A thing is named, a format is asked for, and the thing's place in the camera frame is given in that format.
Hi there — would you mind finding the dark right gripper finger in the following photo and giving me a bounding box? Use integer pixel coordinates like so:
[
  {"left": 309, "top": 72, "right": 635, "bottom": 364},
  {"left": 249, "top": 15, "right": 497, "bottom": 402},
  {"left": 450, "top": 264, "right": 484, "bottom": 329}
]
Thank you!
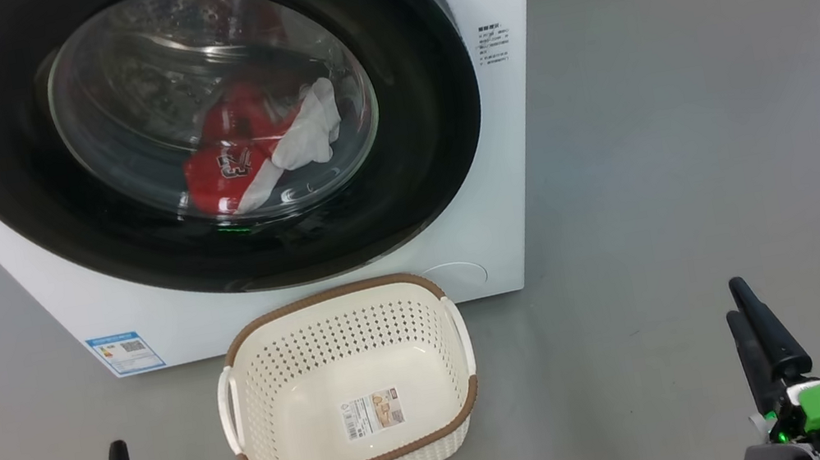
[
  {"left": 726, "top": 303, "right": 790, "bottom": 421},
  {"left": 728, "top": 267, "right": 814, "bottom": 389}
]

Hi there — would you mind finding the red and white jersey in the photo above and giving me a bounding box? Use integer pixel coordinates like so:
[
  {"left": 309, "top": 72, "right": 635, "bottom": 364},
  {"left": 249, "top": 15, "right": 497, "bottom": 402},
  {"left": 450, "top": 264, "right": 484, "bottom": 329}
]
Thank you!
[{"left": 171, "top": 68, "right": 355, "bottom": 223}]

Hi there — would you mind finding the printed paper product label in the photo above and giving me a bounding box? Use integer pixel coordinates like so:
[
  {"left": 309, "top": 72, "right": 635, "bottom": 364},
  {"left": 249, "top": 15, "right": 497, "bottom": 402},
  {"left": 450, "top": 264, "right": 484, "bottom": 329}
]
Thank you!
[{"left": 336, "top": 385, "right": 409, "bottom": 444}]

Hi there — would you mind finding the blue energy label sticker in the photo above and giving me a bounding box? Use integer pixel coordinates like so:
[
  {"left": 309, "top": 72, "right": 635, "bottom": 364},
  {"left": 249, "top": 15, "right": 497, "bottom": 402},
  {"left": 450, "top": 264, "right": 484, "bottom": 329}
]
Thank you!
[{"left": 85, "top": 327, "right": 168, "bottom": 381}]

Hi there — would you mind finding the round white filter cover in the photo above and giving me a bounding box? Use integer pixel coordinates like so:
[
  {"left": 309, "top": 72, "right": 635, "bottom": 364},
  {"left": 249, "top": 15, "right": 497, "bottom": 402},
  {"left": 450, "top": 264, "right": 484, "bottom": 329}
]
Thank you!
[{"left": 421, "top": 257, "right": 490, "bottom": 299}]

